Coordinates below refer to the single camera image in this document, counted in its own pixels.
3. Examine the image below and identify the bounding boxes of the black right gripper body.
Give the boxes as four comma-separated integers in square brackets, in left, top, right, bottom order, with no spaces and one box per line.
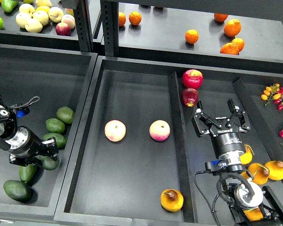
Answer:
[209,124,246,159]

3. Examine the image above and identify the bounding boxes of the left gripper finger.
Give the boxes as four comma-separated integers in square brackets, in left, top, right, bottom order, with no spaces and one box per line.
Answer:
[9,154,42,167]
[40,137,59,161]

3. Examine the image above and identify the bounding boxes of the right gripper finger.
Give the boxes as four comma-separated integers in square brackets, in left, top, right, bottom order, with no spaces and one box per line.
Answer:
[191,101,222,137]
[225,98,251,132]

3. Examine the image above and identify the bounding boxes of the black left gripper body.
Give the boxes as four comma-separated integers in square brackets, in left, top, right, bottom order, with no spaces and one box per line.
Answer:
[8,127,42,158]

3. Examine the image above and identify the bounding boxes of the dark green avocado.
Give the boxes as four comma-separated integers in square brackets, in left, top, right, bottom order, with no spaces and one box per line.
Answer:
[40,156,59,170]

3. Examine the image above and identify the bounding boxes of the yellow pear with brown top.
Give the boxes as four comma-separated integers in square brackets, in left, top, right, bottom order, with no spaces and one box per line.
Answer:
[160,189,183,212]

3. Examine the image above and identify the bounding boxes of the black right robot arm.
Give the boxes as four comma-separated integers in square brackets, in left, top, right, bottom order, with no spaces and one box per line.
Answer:
[191,99,283,226]

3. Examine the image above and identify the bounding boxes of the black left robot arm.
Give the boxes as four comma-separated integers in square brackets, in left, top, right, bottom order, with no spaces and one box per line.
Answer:
[0,94,58,167]

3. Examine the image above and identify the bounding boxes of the dark avocado upright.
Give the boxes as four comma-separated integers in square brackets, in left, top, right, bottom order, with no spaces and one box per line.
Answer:
[18,164,38,183]

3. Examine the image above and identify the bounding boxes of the yellow pear upper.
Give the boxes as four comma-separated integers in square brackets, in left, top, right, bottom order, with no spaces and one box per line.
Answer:
[240,144,253,165]

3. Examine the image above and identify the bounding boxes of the dark avocado bottom left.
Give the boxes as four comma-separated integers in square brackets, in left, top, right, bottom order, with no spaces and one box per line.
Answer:
[3,180,31,202]

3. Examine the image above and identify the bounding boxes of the yellow pear middle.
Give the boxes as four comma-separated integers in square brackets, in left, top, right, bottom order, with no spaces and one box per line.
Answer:
[248,163,270,185]

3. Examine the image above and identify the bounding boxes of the yellow pear bottom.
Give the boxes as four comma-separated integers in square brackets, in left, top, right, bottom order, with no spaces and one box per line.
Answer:
[243,207,264,221]

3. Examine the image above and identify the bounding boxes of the pale yellow pear front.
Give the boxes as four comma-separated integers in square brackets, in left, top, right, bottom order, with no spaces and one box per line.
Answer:
[25,18,43,33]

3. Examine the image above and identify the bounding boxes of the pale yellow pear left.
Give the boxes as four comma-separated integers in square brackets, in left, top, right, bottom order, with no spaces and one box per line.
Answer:
[16,12,31,29]

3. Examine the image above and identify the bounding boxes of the pink apple right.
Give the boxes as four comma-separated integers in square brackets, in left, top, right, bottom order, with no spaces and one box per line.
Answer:
[149,120,170,141]

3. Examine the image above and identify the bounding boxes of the pink apple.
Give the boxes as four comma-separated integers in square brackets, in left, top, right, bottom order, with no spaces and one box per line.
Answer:
[104,120,126,142]
[149,120,170,141]

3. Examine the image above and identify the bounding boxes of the bright red apple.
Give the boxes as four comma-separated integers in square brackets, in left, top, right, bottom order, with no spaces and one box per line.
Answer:
[182,69,203,89]

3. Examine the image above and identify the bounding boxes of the cherry tomato bunch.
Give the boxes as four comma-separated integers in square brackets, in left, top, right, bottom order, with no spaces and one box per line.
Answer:
[261,83,283,111]

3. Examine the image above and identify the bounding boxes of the orange front right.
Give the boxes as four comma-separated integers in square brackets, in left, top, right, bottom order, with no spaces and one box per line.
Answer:
[220,42,240,55]

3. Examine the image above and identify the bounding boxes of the black left tray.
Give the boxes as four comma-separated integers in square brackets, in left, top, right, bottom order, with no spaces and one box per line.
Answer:
[0,44,97,221]

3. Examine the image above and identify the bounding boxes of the black tray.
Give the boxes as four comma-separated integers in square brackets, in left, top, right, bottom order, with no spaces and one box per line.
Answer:
[53,55,283,226]
[0,44,97,221]

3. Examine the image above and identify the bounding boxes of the pink apple left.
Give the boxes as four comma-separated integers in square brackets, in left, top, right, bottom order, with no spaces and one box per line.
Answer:
[104,120,126,142]

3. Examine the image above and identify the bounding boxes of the orange behind right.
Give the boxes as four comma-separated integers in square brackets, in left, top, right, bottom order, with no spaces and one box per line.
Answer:
[232,38,245,52]

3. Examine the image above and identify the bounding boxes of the black centre tray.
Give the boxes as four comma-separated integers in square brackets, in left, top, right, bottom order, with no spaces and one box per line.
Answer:
[53,55,283,226]

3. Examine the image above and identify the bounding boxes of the large orange right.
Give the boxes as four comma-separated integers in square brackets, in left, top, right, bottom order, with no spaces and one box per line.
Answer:
[224,19,241,37]

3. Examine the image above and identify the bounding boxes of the orange centre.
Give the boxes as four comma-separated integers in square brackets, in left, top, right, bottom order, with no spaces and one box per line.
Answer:
[185,29,199,44]

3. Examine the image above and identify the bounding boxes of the orange top right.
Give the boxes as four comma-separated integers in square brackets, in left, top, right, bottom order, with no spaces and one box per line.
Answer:
[214,13,228,23]

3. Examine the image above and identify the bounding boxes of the dark red shelf apple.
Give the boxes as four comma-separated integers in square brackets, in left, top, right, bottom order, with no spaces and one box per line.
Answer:
[55,22,71,36]

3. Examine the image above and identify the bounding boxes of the pale pink peach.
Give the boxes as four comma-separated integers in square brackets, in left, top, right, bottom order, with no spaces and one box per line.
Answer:
[61,14,75,29]

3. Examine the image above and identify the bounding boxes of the orange far left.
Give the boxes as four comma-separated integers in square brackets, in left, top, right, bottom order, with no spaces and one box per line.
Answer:
[118,12,126,27]

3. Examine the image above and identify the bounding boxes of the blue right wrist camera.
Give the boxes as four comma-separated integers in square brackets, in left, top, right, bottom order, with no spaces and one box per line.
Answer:
[205,160,227,171]

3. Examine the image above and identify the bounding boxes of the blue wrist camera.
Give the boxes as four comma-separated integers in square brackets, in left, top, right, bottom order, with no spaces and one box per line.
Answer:
[205,160,227,171]
[17,108,30,118]

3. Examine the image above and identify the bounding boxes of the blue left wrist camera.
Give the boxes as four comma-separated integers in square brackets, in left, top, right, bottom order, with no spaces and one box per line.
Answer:
[17,108,30,118]

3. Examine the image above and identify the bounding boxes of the black shelf post left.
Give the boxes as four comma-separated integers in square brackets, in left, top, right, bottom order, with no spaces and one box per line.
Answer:
[74,0,93,52]

